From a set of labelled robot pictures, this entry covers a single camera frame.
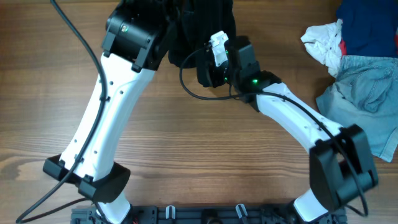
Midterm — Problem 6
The black shorts garment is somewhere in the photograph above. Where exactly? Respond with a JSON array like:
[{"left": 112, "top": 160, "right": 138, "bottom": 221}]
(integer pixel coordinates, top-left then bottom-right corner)
[{"left": 168, "top": 0, "right": 236, "bottom": 67}]

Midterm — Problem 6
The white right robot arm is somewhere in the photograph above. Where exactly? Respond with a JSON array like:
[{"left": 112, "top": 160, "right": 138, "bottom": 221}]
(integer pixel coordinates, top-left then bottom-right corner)
[{"left": 194, "top": 42, "right": 378, "bottom": 223}]

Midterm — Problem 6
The light blue denim garment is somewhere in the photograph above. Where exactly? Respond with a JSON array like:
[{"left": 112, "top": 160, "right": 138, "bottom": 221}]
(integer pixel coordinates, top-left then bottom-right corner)
[{"left": 316, "top": 55, "right": 397, "bottom": 162}]

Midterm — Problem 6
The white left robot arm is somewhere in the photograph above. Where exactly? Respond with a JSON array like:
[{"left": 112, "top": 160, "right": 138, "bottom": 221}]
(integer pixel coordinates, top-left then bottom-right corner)
[{"left": 43, "top": 1, "right": 183, "bottom": 223}]

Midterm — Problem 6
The white printed cloth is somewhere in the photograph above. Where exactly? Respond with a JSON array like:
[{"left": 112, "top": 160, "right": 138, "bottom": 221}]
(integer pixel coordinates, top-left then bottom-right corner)
[{"left": 300, "top": 19, "right": 343, "bottom": 78}]

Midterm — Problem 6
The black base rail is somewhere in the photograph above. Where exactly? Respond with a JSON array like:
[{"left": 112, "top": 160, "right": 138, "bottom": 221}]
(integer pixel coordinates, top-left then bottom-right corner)
[{"left": 70, "top": 204, "right": 348, "bottom": 224}]

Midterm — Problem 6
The navy blue garment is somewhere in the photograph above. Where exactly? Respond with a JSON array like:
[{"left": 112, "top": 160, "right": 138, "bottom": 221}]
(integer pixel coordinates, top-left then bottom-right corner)
[{"left": 336, "top": 0, "right": 397, "bottom": 58}]

